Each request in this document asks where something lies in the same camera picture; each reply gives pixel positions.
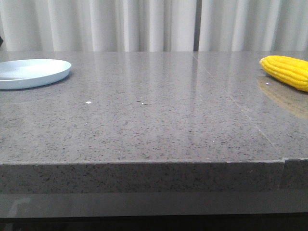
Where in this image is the light blue round plate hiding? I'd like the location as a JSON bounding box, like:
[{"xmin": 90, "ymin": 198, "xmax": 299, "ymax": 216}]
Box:
[{"xmin": 0, "ymin": 59, "xmax": 72, "ymax": 90}]

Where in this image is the yellow corn cob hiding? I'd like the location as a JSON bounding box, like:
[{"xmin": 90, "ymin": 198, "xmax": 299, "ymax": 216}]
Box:
[{"xmin": 259, "ymin": 55, "xmax": 308, "ymax": 92}]

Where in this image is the grey pleated curtain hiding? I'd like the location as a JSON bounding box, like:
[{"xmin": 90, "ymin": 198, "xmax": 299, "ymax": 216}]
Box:
[{"xmin": 0, "ymin": 0, "xmax": 308, "ymax": 51}]

